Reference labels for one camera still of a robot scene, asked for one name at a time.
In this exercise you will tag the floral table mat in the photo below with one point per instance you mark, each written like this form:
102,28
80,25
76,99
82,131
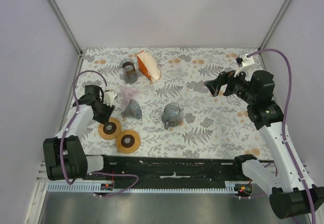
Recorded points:
212,127

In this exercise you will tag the ribbed glass dripper cone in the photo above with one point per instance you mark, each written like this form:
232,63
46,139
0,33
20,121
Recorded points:
133,110

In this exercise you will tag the glass coffee server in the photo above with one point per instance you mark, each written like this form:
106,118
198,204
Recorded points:
172,115

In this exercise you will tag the white cable duct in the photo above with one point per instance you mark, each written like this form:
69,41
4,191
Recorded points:
104,188

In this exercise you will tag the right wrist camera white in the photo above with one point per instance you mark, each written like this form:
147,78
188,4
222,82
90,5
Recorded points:
245,62

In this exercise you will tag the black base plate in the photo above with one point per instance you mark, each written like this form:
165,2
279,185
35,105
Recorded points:
217,169

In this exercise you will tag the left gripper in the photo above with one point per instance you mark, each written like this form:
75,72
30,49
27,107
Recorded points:
105,119

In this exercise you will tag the glass carafe brown band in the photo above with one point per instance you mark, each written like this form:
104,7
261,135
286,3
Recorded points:
130,74

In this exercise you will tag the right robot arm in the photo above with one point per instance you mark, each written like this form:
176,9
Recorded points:
292,192

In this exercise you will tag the aluminium frame rail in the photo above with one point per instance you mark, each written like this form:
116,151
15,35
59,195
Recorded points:
59,15

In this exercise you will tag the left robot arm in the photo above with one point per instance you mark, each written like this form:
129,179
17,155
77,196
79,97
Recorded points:
64,155

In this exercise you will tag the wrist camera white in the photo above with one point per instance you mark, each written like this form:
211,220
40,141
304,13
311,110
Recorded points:
245,62
110,97

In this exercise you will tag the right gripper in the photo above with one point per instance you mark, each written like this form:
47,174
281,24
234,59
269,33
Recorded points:
224,78

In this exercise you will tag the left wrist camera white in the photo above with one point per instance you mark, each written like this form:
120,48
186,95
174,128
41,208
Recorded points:
110,97

